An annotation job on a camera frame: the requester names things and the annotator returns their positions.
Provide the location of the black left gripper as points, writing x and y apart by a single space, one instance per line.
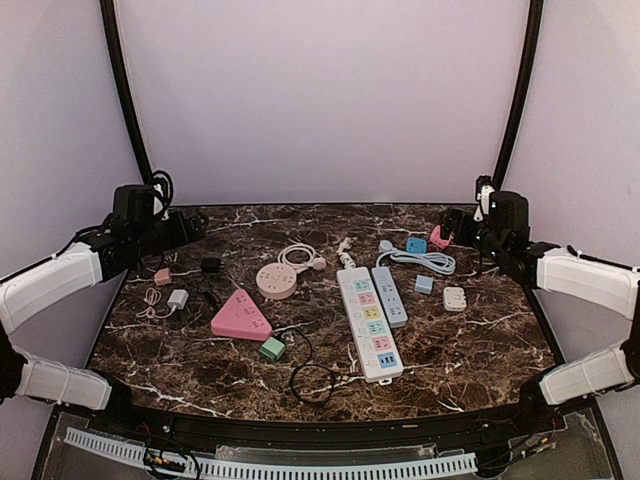
196 230

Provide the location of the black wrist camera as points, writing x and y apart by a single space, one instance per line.
502 210
137 207

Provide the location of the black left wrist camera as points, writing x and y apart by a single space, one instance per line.
137 207

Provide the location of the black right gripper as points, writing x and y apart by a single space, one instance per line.
461 235

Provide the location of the small pink cube plug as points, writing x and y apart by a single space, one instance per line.
162 277

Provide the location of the white slotted cable duct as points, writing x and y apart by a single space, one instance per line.
183 466

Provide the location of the black front table rail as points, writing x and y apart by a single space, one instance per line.
180 423

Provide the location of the black right frame post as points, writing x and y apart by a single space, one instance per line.
525 70

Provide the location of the white cube charger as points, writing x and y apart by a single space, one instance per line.
454 299

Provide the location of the blue plug adapter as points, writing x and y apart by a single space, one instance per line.
417 246

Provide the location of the white multicolour power strip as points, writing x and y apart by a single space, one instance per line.
378 355

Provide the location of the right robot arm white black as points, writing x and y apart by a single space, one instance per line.
552 268

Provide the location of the black plug adapter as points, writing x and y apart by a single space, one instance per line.
210 265

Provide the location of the grey-blue charger block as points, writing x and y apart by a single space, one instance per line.
423 284

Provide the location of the pink plug adapter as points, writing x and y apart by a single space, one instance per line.
440 240

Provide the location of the green plug adapter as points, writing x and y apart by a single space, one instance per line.
272 349

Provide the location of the grey-blue power strip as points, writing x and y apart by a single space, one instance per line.
387 290

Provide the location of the black left frame post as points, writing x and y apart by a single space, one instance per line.
119 71

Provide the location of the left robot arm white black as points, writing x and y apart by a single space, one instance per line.
95 255

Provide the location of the pink triangular power socket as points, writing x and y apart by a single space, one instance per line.
240 318

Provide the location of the black frame post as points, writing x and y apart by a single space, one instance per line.
119 71
525 70

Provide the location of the pink round power socket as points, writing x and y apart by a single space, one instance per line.
276 281

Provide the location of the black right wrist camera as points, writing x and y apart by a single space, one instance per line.
502 210

